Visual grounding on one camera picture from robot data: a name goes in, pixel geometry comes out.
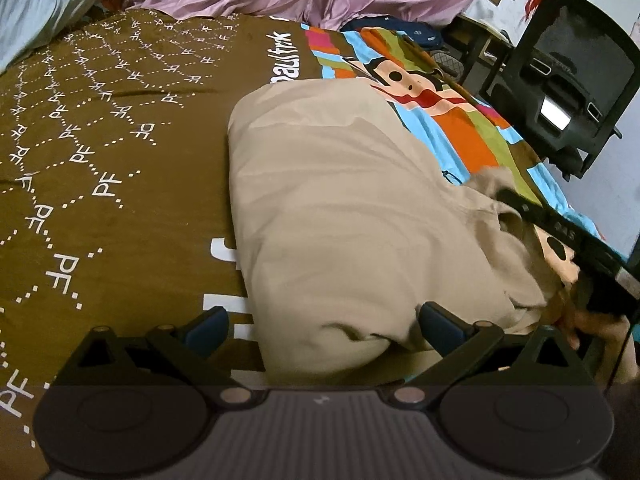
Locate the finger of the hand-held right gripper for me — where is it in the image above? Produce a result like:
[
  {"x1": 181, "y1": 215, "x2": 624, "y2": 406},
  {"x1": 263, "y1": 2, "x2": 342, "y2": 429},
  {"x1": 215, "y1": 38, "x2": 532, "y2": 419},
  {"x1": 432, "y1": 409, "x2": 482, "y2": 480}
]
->
[{"x1": 495, "y1": 187, "x2": 553, "y2": 228}]

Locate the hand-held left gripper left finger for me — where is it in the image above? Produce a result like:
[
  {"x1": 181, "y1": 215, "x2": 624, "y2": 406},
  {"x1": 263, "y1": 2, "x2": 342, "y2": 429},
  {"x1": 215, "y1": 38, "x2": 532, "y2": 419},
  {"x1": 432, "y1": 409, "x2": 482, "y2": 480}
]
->
[{"x1": 60, "y1": 306, "x2": 269, "y2": 408}]

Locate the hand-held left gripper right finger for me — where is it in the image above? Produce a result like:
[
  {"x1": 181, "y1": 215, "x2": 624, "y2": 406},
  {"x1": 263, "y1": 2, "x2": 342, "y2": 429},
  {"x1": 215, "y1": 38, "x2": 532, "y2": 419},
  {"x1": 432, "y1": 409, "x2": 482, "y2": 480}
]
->
[{"x1": 382, "y1": 301, "x2": 583, "y2": 408}]

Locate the beige hoodie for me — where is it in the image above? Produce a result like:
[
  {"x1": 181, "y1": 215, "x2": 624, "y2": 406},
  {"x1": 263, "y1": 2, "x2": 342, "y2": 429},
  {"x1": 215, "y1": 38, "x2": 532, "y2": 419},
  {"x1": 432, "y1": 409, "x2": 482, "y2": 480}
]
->
[{"x1": 227, "y1": 80, "x2": 581, "y2": 386}]

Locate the person's right hand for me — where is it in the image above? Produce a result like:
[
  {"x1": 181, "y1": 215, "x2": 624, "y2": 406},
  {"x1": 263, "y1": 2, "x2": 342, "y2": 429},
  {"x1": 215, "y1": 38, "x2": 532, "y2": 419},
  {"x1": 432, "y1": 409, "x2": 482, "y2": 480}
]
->
[{"x1": 552, "y1": 280, "x2": 638, "y2": 363}]

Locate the black office chair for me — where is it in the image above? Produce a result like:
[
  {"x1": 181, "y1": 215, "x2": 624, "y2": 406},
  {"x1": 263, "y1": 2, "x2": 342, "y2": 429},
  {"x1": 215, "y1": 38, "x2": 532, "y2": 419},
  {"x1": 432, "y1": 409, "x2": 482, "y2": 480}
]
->
[{"x1": 477, "y1": 0, "x2": 623, "y2": 181}]

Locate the grey quilted bag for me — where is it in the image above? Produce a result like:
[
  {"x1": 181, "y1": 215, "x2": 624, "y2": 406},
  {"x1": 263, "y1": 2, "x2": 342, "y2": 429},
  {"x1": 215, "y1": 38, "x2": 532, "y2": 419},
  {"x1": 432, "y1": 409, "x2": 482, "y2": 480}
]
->
[{"x1": 434, "y1": 49, "x2": 466, "y2": 80}]

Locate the dark desk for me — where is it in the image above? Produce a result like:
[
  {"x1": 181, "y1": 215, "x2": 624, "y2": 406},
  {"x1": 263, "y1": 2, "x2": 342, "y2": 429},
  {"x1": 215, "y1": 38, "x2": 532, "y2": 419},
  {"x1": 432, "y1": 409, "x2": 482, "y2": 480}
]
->
[{"x1": 444, "y1": 9, "x2": 516, "y2": 88}]

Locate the brown printed blanket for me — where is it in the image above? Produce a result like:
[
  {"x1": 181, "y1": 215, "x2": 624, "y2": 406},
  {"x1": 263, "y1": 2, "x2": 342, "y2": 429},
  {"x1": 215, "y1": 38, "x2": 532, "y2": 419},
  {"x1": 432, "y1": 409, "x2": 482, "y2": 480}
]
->
[{"x1": 0, "y1": 7, "x2": 606, "y2": 480}]

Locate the dark blue bag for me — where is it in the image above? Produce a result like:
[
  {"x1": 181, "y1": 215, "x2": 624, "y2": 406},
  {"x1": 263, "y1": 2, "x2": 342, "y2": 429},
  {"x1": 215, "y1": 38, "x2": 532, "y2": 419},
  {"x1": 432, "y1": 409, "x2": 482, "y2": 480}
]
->
[{"x1": 340, "y1": 15, "x2": 446, "y2": 52}]

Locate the grey pillow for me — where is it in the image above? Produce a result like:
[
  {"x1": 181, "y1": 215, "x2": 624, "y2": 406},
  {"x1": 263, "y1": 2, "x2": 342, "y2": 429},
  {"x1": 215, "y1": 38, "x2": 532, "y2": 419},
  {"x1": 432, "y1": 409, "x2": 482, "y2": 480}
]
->
[{"x1": 0, "y1": 0, "x2": 133, "y2": 73}]

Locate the black cable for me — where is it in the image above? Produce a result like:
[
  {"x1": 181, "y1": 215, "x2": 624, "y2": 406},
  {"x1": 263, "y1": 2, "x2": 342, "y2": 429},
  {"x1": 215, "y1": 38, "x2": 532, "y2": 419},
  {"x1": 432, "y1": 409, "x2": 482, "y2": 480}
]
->
[{"x1": 605, "y1": 312, "x2": 633, "y2": 393}]

